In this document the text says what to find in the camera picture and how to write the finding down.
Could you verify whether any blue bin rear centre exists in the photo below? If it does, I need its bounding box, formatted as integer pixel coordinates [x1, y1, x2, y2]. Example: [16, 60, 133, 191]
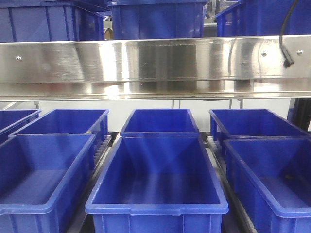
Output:
[120, 109, 200, 137]

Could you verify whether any blue bin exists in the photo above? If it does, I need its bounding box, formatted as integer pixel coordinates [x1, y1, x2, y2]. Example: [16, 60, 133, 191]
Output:
[209, 109, 309, 145]
[0, 134, 94, 233]
[224, 138, 311, 233]
[120, 109, 200, 137]
[8, 109, 109, 151]
[85, 136, 228, 233]

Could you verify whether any blue bin rear left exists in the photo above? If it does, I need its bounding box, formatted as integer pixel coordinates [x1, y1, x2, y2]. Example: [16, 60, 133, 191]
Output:
[8, 109, 109, 151]

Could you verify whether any blue bin front centre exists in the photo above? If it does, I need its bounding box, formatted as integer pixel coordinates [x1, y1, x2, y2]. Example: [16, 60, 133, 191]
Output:
[85, 136, 228, 233]

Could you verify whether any blue bin rear right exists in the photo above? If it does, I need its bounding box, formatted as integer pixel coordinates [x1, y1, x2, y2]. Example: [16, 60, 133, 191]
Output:
[209, 109, 309, 145]

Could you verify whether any blue bin front left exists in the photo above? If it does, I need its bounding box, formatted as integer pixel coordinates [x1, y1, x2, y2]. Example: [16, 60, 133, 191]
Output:
[0, 134, 94, 233]

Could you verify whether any blue bin front right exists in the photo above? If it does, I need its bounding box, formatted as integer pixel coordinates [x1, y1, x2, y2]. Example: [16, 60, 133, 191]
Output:
[224, 138, 311, 233]

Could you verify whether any stainless steel shelf front rail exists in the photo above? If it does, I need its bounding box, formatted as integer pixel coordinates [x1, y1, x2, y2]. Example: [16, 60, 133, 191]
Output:
[0, 35, 311, 101]

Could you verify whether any black cable with connector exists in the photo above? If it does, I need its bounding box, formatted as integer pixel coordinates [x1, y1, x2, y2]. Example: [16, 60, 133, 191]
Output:
[279, 0, 300, 67]

